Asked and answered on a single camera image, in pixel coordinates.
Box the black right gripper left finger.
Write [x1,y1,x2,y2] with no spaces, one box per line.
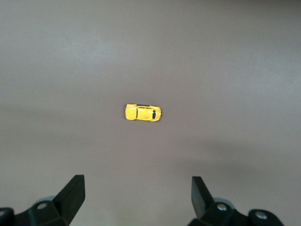
[0,174,86,226]

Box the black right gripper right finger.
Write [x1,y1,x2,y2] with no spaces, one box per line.
[189,176,285,226]

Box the yellow beetle toy car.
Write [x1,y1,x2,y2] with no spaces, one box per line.
[124,103,163,123]

